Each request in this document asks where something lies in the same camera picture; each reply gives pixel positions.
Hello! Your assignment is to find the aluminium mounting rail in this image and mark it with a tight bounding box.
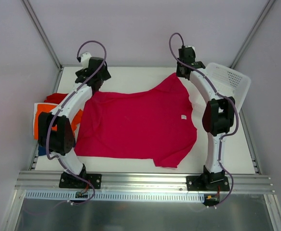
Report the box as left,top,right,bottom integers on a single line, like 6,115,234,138
14,170,276,194

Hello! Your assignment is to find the white plastic mesh basket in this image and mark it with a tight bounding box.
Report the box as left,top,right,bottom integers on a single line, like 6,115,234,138
192,62,252,113

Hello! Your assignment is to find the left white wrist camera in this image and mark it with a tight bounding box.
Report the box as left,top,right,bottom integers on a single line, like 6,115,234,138
80,51,92,69

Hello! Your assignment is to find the red folded t-shirt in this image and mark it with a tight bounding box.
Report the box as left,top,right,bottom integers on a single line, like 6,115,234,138
44,93,67,104

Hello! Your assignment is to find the aluminium frame post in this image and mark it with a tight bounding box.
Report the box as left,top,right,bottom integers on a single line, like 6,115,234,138
230,0,276,69
20,0,62,70

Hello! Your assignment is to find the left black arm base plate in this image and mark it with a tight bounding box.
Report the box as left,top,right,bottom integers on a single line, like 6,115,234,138
59,172,102,189

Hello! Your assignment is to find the white slotted cable duct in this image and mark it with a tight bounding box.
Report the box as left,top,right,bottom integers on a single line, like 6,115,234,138
25,190,205,203

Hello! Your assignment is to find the left aluminium frame post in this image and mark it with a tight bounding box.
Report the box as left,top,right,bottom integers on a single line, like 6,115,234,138
20,0,62,70

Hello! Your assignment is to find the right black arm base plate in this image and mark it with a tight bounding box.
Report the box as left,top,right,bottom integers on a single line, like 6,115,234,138
186,175,230,192

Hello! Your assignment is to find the orange folded t-shirt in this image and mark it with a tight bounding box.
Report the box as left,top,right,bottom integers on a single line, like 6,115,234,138
33,109,83,140

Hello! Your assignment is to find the right aluminium frame post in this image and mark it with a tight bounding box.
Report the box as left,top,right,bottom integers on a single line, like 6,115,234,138
230,0,276,69

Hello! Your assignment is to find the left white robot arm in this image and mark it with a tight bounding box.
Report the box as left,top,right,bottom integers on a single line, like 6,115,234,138
38,53,111,188

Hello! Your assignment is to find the pink t-shirt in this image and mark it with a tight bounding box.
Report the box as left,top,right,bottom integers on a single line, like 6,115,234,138
75,74,197,168

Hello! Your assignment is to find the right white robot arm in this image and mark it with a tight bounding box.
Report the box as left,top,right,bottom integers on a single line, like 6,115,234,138
176,45,236,190

